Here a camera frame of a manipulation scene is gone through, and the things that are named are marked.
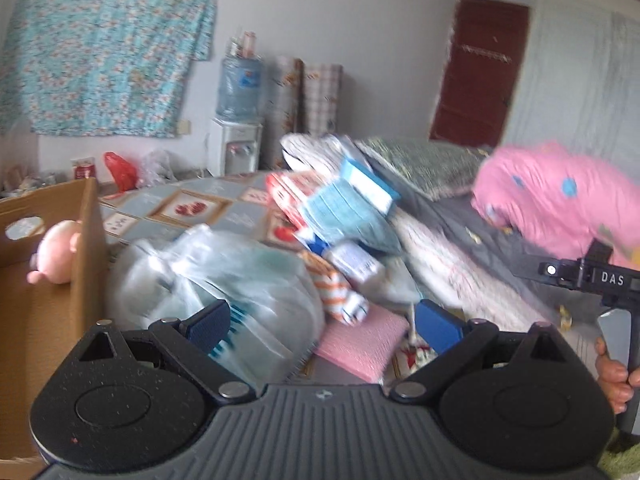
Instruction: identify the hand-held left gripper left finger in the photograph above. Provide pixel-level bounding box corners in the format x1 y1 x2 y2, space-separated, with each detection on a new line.
77 300 256 406

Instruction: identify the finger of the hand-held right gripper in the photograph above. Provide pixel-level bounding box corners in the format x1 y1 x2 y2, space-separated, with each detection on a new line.
536 257 582 288

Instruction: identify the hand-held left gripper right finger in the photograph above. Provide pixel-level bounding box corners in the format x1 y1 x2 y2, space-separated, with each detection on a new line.
387 299 569 404

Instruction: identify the pink cloth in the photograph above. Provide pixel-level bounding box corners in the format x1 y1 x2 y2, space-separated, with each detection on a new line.
315 305 411 383

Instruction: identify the blue wet wipes pack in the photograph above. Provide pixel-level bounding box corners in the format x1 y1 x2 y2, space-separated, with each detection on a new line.
325 242 386 286

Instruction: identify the orange striped towel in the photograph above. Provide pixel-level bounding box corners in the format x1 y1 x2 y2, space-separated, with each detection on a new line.
302 252 370 326

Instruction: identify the blue face mask pack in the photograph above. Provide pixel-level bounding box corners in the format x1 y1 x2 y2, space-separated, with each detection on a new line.
300 180 401 253

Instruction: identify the red and white packet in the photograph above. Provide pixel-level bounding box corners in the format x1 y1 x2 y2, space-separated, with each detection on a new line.
265 170 321 231

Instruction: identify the blue and white carton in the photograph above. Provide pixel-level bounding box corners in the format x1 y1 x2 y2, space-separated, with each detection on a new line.
340 152 401 216

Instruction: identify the brown cardboard box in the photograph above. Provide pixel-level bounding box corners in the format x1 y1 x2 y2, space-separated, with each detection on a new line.
0 177 111 466

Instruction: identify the person's right hand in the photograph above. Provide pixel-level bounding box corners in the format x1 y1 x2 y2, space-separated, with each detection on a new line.
594 338 634 416

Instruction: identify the white floral quilt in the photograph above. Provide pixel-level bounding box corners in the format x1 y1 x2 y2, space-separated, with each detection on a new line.
390 205 551 321

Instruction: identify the pink dotted quilt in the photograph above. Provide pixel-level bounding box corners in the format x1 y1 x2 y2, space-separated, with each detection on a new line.
470 142 640 266

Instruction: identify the printed square pattern blanket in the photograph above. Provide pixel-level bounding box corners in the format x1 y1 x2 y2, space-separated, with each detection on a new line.
97 170 311 261

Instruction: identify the green rug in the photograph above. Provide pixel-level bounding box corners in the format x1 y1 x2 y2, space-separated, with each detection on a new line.
597 435 640 480

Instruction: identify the grey patterned pillow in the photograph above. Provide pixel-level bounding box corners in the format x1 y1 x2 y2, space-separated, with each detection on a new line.
357 137 493 201

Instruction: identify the crumpled clear plastic bag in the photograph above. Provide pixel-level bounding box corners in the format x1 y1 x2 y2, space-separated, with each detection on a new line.
137 149 178 183

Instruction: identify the pink round plush toy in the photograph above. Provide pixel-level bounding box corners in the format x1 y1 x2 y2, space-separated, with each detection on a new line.
26 219 83 287

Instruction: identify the white water dispenser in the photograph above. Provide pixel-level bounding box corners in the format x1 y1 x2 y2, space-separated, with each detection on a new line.
210 117 263 176

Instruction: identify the red plastic bag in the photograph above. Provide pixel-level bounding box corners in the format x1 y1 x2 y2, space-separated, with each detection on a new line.
103 151 138 191

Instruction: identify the white striped cloth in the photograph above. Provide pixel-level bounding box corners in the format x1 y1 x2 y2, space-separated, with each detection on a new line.
280 132 361 176

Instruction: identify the dark red door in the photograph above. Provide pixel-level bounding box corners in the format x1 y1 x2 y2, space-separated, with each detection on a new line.
429 0 531 143

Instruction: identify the floral rolled mat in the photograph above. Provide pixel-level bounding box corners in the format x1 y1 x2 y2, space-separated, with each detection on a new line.
265 55 304 171

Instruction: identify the blue water bottle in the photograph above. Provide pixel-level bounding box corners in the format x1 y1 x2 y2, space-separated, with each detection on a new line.
217 55 263 121

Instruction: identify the plaid rolled mat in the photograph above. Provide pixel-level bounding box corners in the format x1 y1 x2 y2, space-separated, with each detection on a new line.
302 62 343 136

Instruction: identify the teal floral curtain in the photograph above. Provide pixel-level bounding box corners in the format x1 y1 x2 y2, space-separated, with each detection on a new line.
0 0 223 138

